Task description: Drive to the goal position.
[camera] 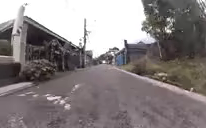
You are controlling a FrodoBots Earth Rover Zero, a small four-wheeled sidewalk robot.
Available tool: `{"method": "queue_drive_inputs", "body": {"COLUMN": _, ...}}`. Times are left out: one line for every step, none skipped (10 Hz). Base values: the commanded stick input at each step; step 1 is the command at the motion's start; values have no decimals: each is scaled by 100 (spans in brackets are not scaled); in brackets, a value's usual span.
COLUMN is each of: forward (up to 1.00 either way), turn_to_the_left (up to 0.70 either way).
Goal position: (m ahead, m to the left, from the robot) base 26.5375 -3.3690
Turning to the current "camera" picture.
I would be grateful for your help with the garden shrubs by house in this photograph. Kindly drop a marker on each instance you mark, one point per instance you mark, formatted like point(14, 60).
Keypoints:
point(56, 53)

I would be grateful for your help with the pale concrete kerb strip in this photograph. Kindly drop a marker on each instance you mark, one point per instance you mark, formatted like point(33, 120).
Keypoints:
point(164, 85)

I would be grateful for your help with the utility pole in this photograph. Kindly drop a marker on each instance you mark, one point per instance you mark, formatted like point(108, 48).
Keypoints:
point(84, 43)

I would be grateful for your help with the house with pitched roof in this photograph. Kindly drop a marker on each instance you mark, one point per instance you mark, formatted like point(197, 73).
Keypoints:
point(41, 35)

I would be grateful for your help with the white concrete pillar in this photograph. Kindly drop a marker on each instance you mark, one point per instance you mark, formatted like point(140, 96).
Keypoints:
point(17, 35)

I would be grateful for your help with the stand of tall trees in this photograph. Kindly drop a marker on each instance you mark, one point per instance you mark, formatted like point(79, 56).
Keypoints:
point(177, 26)

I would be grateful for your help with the grass verge with weeds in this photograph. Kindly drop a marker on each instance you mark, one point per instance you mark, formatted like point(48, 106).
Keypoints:
point(187, 71)

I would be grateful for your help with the flowering bush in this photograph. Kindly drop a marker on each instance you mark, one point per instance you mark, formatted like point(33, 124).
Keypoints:
point(39, 69)

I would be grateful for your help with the blue building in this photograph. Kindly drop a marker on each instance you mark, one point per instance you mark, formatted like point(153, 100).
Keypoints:
point(131, 51)

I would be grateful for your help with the dark low wall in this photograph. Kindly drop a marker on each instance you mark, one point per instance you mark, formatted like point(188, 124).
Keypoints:
point(2, 71)

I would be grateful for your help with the concrete driveway slab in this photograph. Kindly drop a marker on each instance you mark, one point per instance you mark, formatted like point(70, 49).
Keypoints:
point(9, 88)

